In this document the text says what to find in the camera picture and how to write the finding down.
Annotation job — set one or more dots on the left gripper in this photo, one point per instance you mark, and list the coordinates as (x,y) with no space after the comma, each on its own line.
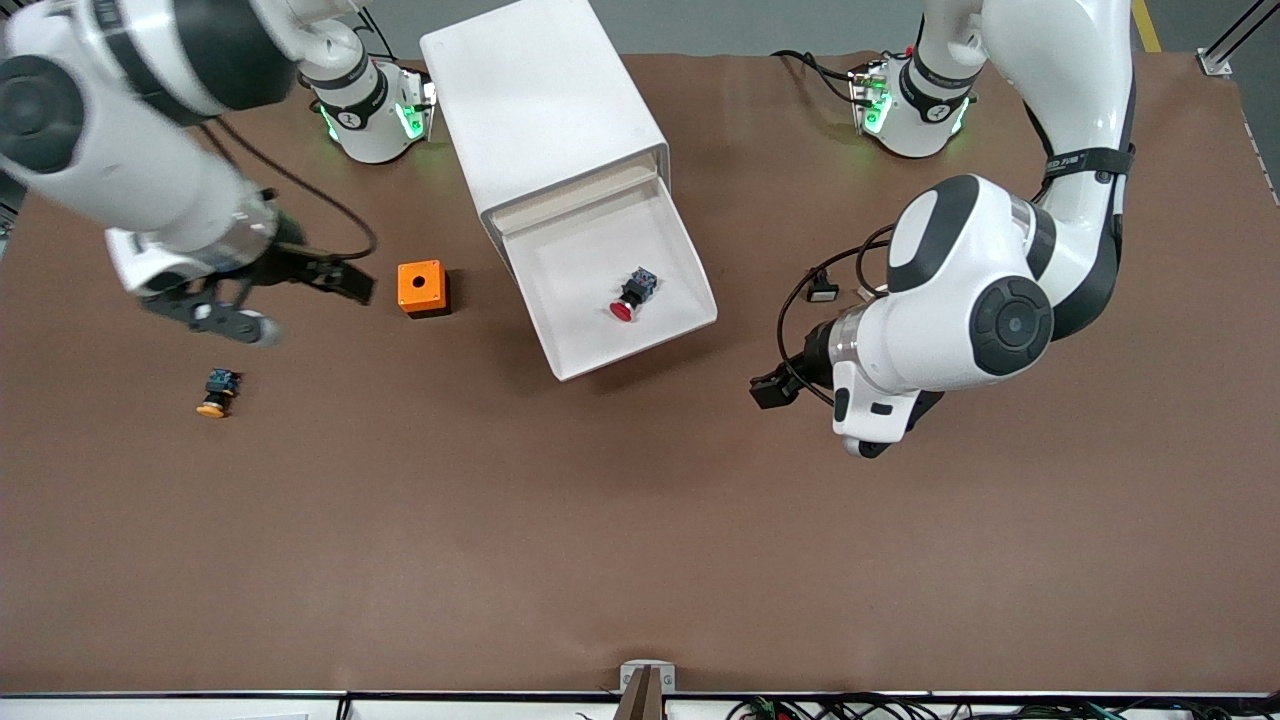
(815,352)

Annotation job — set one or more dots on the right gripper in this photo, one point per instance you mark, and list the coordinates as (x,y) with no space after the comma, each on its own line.
(291,256)

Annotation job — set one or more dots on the red mushroom push button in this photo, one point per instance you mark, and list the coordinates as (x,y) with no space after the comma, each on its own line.
(635,290)

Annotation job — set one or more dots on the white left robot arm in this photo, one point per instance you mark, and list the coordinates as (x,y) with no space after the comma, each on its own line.
(1000,300)

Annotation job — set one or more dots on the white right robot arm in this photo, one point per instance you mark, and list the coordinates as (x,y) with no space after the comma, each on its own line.
(100,150)

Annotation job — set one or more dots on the yellow mushroom push button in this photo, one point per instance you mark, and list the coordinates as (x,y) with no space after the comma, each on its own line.
(218,385)

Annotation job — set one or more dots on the black rectangular push button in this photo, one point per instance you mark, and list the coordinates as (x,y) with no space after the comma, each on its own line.
(822,292)

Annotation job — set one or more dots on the brown table mat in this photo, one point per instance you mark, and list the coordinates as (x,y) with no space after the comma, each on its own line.
(640,500)

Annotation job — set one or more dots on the orange button enclosure box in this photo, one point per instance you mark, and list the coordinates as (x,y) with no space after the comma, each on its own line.
(408,295)

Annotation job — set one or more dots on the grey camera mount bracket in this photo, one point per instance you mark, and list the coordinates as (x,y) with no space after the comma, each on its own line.
(630,675)

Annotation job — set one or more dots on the aluminium frame profile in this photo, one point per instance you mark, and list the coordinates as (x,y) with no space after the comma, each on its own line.
(1215,62)

